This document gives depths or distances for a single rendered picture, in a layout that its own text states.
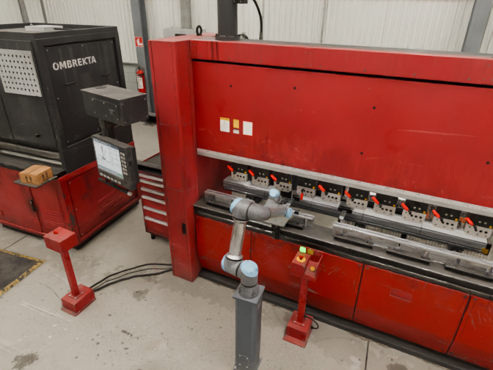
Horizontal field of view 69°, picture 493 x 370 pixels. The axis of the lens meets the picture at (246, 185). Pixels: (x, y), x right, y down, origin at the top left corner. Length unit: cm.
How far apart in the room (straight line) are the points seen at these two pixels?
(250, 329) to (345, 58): 195
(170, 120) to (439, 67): 194
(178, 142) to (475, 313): 256
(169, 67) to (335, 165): 145
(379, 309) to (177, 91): 236
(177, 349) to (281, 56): 245
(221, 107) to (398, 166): 142
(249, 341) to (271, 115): 167
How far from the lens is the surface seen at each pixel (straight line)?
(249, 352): 292
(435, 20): 683
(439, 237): 322
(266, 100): 277
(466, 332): 327
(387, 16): 681
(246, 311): 262
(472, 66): 249
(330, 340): 341
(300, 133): 274
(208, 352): 326
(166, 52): 291
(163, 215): 411
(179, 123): 298
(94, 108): 303
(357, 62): 252
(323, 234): 303
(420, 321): 324
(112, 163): 302
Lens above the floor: 258
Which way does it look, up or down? 27 degrees down
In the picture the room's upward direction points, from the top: 1 degrees clockwise
